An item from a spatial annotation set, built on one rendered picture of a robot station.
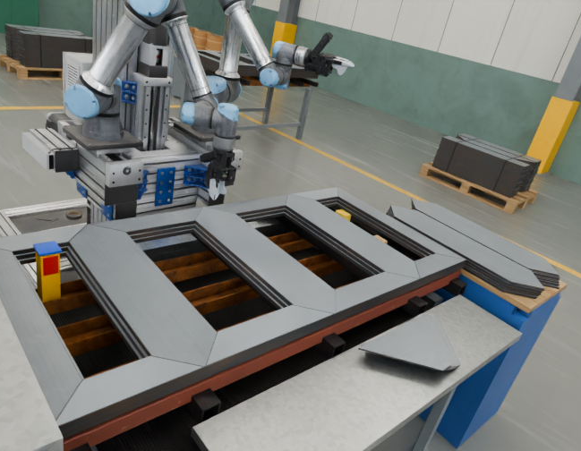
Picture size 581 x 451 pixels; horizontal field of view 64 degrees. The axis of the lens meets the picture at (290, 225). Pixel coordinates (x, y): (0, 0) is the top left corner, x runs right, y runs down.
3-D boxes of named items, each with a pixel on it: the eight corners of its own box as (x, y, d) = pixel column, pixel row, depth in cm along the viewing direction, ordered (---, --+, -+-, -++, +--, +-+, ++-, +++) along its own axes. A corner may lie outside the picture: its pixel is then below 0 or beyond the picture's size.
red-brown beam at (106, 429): (457, 280, 192) (462, 268, 190) (51, 465, 91) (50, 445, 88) (439, 269, 198) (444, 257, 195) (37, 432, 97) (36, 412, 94)
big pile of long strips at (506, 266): (567, 284, 202) (573, 272, 199) (529, 308, 176) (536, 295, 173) (418, 206, 252) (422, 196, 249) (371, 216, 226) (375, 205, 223)
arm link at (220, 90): (191, 106, 207) (194, 75, 201) (206, 102, 219) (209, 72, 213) (215, 113, 205) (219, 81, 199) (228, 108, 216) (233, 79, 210)
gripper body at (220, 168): (217, 184, 167) (222, 153, 161) (205, 175, 172) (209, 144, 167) (234, 182, 172) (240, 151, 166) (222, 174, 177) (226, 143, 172)
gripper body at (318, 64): (333, 73, 205) (307, 67, 208) (337, 54, 201) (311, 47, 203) (328, 77, 199) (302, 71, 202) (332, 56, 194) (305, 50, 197)
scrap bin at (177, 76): (219, 104, 706) (225, 65, 681) (202, 106, 670) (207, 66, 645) (188, 93, 728) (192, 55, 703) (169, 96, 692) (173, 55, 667)
